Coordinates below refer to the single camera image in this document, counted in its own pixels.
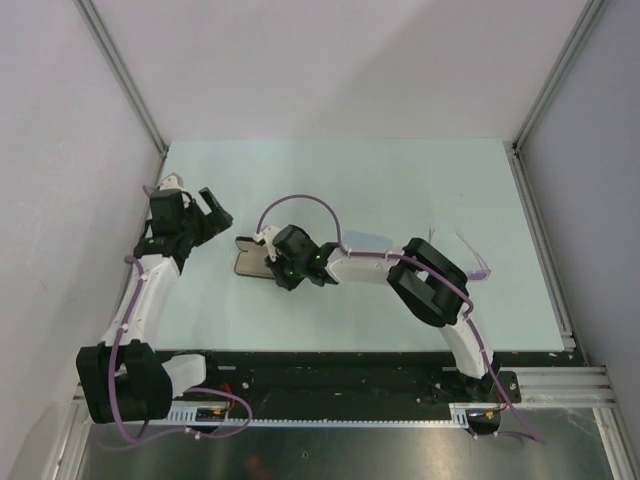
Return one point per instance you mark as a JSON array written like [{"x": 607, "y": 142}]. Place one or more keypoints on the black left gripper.
[{"x": 217, "y": 218}]

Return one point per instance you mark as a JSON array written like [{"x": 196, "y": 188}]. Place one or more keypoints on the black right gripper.
[{"x": 283, "y": 280}]

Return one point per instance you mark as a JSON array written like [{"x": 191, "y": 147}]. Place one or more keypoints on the dark green glasses case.
[{"x": 252, "y": 259}]

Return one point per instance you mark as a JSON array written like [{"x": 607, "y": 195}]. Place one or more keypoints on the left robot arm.
[{"x": 122, "y": 377}]

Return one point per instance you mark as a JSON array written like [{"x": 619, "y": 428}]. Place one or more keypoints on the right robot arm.
[{"x": 431, "y": 286}]

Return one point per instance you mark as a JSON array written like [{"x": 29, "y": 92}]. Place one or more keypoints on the pink transparent sunglasses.
[{"x": 457, "y": 248}]

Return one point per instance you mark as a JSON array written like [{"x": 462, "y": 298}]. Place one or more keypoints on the light blue cleaning cloth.
[{"x": 357, "y": 240}]

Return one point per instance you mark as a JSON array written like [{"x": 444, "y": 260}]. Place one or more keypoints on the front aluminium crossbar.
[{"x": 538, "y": 386}]

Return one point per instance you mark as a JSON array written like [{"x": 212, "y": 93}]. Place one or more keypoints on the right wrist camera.
[{"x": 265, "y": 238}]

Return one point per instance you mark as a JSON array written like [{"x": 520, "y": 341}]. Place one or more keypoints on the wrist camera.
[
  {"x": 265, "y": 238},
  {"x": 172, "y": 182}
]

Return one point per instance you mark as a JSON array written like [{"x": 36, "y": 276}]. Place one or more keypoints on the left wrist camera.
[{"x": 172, "y": 182}]

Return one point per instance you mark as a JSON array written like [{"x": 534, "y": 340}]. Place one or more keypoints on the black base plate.
[{"x": 339, "y": 386}]

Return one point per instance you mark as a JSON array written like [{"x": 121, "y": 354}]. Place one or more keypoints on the aluminium rail right edge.
[{"x": 542, "y": 248}]

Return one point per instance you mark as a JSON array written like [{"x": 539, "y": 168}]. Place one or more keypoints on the left aluminium frame post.
[{"x": 110, "y": 51}]

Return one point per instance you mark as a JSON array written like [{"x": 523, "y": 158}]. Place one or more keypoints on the aluminium frame post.
[
  {"x": 569, "y": 54},
  {"x": 110, "y": 51}
]

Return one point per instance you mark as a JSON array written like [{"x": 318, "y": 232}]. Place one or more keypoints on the right aluminium frame post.
[{"x": 569, "y": 54}]

